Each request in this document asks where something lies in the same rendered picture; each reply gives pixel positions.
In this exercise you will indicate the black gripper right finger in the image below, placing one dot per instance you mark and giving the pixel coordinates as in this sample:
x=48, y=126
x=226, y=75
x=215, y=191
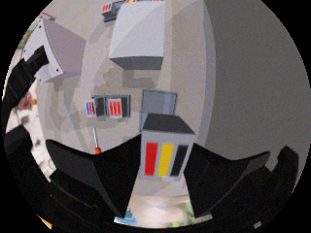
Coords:
x=210, y=177

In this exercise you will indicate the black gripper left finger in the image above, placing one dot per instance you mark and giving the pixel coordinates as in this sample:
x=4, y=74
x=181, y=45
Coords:
x=112, y=172

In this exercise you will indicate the orange-handled screwdriver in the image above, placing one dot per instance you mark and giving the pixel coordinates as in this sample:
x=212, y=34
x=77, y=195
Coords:
x=95, y=141

